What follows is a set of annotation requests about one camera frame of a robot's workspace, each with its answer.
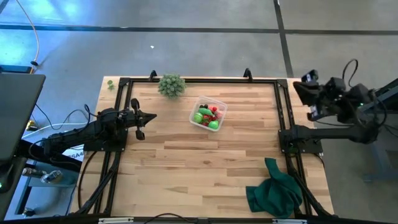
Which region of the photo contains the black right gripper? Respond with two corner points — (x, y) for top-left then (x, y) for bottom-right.
(293, 69), (338, 123)

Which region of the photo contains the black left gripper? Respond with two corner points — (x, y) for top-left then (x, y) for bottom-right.
(124, 98), (157, 141)

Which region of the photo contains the clear plastic tupperware container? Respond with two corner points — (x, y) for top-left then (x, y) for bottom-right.
(188, 95), (229, 133)

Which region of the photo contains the green artificial potted plant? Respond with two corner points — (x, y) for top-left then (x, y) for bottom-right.
(157, 73), (187, 100)

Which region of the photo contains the white paper label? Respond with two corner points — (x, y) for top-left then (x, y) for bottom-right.
(62, 148), (85, 162)

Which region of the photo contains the silver metal clamp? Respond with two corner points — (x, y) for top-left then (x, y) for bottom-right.
(40, 169), (64, 184)
(21, 167), (43, 179)

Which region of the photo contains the dark green cloth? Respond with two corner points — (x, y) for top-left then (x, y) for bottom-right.
(245, 157), (303, 219)

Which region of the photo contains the dark grey monitor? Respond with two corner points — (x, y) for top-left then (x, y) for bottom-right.
(0, 73), (47, 161)

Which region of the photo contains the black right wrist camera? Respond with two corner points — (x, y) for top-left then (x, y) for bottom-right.
(325, 77), (346, 94)

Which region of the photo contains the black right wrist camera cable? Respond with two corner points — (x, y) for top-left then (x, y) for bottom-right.
(341, 58), (359, 82)

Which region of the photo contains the white cable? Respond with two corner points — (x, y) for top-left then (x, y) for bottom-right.
(21, 122), (91, 139)

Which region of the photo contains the black aluminium table frame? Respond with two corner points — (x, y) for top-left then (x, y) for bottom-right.
(73, 77), (335, 220)

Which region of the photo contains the thin black cable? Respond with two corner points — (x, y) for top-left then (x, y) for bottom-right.
(142, 212), (200, 224)

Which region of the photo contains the white metal bracket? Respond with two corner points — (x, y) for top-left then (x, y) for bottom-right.
(272, 218), (308, 224)
(98, 217), (135, 224)

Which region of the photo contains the beige floor cable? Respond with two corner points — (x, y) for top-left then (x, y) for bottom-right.
(14, 0), (40, 74)

